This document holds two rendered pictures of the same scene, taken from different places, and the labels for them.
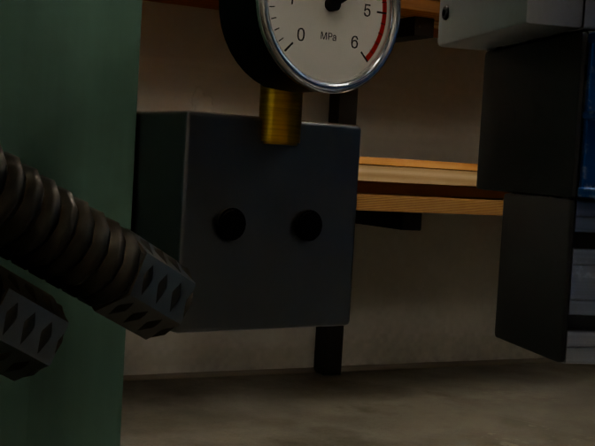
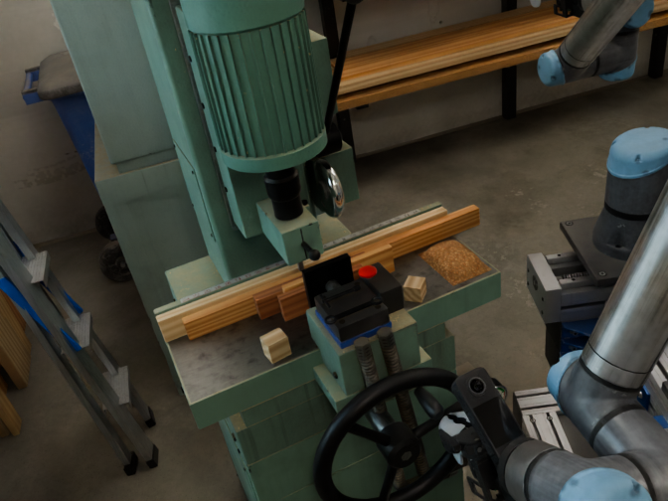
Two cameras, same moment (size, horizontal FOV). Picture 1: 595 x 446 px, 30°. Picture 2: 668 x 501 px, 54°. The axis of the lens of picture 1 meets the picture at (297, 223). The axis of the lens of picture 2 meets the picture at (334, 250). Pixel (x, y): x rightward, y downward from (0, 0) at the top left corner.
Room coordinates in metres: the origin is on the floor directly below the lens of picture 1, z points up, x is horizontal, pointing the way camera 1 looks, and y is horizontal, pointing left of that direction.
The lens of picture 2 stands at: (-0.52, -0.01, 1.64)
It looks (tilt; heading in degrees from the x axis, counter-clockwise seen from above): 33 degrees down; 16
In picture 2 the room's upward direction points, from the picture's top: 10 degrees counter-clockwise
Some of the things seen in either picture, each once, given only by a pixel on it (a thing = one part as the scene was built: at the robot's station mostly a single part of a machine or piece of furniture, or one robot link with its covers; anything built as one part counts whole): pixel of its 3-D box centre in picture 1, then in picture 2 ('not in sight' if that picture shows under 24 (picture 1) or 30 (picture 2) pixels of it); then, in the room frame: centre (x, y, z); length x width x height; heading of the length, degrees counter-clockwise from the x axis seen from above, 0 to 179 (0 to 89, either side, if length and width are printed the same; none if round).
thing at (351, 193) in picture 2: not in sight; (330, 173); (0.67, 0.32, 1.02); 0.09 x 0.07 x 0.12; 126
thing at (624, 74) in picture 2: not in sight; (611, 54); (0.99, -0.27, 1.12); 0.11 x 0.08 x 0.11; 118
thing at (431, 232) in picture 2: not in sight; (341, 267); (0.47, 0.27, 0.92); 0.62 x 0.02 x 0.04; 126
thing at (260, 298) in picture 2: not in sight; (313, 284); (0.42, 0.32, 0.92); 0.23 x 0.02 x 0.04; 126
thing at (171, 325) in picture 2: not in sight; (312, 270); (0.46, 0.33, 0.93); 0.60 x 0.02 x 0.05; 126
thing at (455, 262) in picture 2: not in sight; (453, 255); (0.52, 0.06, 0.91); 0.12 x 0.09 x 0.03; 36
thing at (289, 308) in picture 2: not in sight; (323, 291); (0.39, 0.29, 0.93); 0.17 x 0.02 x 0.05; 126
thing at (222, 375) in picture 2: not in sight; (344, 328); (0.36, 0.25, 0.87); 0.61 x 0.30 x 0.06; 126
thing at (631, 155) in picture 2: not in sight; (642, 168); (0.70, -0.29, 0.98); 0.13 x 0.12 x 0.14; 118
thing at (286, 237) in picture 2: not in sight; (290, 230); (0.45, 0.35, 1.03); 0.14 x 0.07 x 0.09; 36
